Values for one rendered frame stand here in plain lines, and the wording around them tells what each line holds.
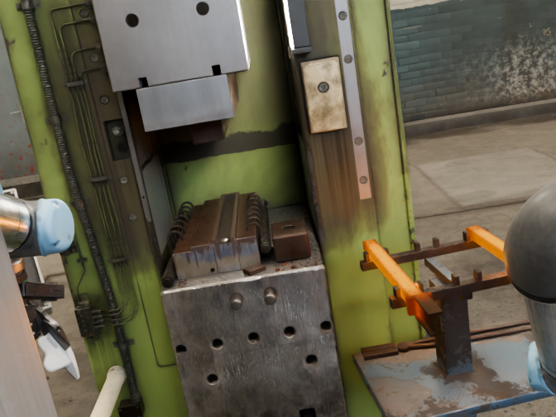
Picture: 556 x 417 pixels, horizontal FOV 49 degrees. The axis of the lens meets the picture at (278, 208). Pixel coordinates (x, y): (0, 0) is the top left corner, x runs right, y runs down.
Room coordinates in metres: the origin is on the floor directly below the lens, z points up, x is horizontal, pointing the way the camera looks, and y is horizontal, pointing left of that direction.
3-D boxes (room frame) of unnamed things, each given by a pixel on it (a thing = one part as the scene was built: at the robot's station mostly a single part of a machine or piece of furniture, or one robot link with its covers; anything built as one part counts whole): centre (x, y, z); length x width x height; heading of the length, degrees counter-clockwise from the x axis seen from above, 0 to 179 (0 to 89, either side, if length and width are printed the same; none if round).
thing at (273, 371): (1.57, 0.10, 0.69); 0.56 x 0.38 x 0.45; 179
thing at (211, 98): (1.56, 0.16, 1.32); 0.42 x 0.20 x 0.10; 179
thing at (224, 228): (1.56, 0.14, 0.99); 0.42 x 0.05 x 0.01; 179
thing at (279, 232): (1.41, -0.02, 0.95); 0.12 x 0.08 x 0.06; 179
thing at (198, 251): (1.56, 0.16, 0.96); 0.42 x 0.20 x 0.09; 179
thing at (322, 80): (1.48, -0.15, 1.27); 0.09 x 0.02 x 0.17; 89
